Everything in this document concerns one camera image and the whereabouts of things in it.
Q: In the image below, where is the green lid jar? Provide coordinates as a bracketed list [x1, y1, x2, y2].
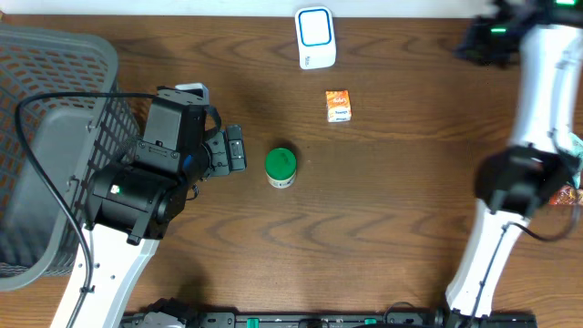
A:
[265, 148, 297, 189]

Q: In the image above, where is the small orange carton box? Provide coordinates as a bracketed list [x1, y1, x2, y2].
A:
[325, 90, 352, 123]

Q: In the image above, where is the mint green wipes pack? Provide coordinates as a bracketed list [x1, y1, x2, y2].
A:
[568, 132, 583, 190]

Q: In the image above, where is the red brown chocolate bar wrapper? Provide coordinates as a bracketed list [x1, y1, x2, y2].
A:
[548, 185, 582, 206]

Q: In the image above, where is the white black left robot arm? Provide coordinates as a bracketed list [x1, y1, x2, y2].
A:
[51, 83, 247, 327]

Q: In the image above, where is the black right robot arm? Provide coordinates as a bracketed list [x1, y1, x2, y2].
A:
[444, 0, 582, 327]

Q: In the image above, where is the white black barcode scanner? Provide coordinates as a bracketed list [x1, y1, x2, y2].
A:
[294, 6, 337, 70]

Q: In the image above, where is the dark grey plastic basket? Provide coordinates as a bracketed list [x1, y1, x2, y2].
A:
[1, 25, 139, 291]

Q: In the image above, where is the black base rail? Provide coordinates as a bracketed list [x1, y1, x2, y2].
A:
[120, 298, 539, 328]

